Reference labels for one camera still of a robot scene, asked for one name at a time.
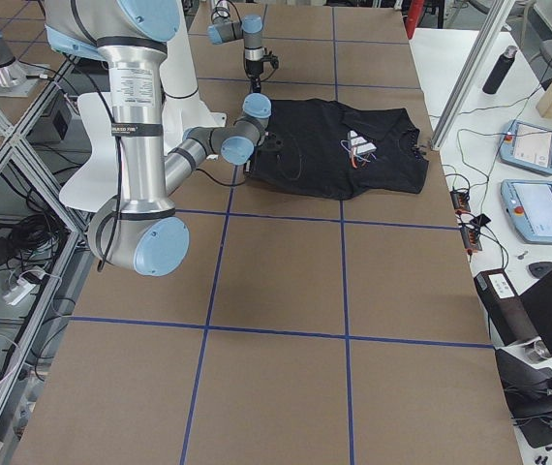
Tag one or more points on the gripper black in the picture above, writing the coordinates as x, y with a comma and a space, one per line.
254, 70
262, 158

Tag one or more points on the black graphic t-shirt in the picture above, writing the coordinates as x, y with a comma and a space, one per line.
337, 152

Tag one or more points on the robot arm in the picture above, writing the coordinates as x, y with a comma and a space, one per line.
227, 25
151, 130

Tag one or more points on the white plastic chair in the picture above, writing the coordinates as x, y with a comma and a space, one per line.
87, 160

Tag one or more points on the orange terminal strip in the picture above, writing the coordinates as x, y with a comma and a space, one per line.
467, 221

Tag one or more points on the black water bottle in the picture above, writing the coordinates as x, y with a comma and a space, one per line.
500, 70

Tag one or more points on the upper teach pendant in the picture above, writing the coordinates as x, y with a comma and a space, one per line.
527, 146

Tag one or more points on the teach pendant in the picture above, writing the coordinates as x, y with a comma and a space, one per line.
528, 205
527, 146

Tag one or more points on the lower teach pendant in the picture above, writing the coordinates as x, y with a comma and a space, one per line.
528, 205

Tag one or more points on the black computer mouse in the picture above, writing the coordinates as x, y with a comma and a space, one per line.
539, 269

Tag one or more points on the black box device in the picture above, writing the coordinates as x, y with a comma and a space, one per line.
504, 306

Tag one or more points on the aluminium frame post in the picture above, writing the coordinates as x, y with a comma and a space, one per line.
485, 38

